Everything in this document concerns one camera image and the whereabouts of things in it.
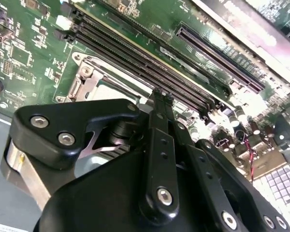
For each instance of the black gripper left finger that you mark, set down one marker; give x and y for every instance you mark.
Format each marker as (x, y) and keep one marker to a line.
(62, 113)

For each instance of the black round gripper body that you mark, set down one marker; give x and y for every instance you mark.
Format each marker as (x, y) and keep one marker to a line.
(99, 198)

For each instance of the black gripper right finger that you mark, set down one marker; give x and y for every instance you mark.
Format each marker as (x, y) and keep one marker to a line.
(222, 188)

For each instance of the metal socket cover frame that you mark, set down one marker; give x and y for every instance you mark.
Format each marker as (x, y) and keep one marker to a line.
(91, 84)

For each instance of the silver topped CPU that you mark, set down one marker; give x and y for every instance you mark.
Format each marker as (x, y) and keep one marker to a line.
(116, 93)

